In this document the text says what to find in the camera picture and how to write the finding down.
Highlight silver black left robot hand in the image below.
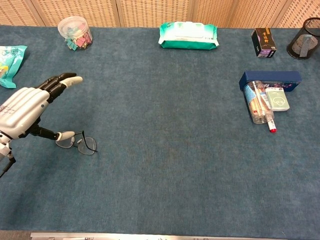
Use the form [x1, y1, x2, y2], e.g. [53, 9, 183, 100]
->
[0, 72, 84, 142]

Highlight thin black metal eyeglasses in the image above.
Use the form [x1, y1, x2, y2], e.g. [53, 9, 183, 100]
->
[55, 129, 99, 156]

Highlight teal snack bag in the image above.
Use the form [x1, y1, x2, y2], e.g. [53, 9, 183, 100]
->
[0, 45, 28, 89]

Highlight clear jar of binder clips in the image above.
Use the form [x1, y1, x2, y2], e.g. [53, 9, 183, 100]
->
[57, 16, 94, 52]

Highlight woven rattan folding screen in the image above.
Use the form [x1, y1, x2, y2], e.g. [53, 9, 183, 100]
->
[0, 0, 320, 29]

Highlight green white wet wipes pack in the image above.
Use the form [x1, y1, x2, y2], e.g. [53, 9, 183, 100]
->
[157, 21, 220, 50]

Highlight clear plastic jar with tubes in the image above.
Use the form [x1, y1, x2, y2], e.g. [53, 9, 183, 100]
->
[243, 80, 275, 125]

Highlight black purple carton box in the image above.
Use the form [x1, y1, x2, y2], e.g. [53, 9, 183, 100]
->
[251, 27, 277, 59]

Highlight white tube with red cap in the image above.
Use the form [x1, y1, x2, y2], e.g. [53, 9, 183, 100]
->
[266, 119, 278, 134]

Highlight long navy blue box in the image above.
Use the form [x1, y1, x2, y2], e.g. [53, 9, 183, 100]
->
[238, 70, 303, 93]

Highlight pale green card pack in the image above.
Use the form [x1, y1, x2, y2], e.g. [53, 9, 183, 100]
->
[264, 87, 291, 112]

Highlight black mesh pen holder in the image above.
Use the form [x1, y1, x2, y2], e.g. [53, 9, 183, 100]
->
[286, 17, 320, 61]

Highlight grey strip in mesh holder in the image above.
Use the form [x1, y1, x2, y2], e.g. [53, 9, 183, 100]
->
[298, 34, 314, 57]

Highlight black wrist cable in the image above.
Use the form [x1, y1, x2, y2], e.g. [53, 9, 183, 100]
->
[0, 154, 17, 178]

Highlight aluminium rail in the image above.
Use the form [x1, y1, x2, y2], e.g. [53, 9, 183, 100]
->
[30, 232, 288, 240]

